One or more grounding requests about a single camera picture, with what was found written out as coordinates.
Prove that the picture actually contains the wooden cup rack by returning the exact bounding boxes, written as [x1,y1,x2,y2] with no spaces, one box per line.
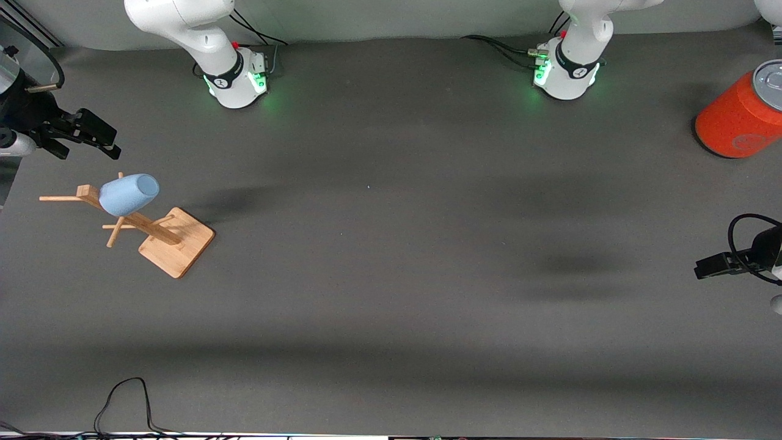
[40,172,216,279]

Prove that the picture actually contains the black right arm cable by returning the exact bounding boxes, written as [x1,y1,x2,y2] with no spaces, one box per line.
[0,17,65,92]

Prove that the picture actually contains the black right base cables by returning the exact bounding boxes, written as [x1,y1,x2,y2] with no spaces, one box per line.
[231,7,289,77]

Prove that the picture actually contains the aluminium frame rail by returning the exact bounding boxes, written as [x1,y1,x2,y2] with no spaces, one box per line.
[0,12,62,48]

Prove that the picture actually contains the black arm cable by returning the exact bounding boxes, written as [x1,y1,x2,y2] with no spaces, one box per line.
[0,17,65,92]
[726,213,782,286]

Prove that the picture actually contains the black left base cables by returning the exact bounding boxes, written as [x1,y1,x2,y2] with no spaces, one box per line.
[459,34,550,69]

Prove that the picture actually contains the orange drink can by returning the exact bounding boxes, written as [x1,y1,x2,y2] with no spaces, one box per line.
[695,59,782,160]

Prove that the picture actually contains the light blue cup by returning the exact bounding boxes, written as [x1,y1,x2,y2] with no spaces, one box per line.
[99,174,161,218]

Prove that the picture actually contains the black looped table cable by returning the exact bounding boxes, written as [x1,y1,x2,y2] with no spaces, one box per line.
[93,376,184,438]

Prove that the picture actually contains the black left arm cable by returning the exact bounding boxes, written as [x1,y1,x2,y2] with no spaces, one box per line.
[726,213,782,286]

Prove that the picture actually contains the black base cables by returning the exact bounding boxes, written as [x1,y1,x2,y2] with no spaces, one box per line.
[459,34,550,69]
[231,7,289,77]

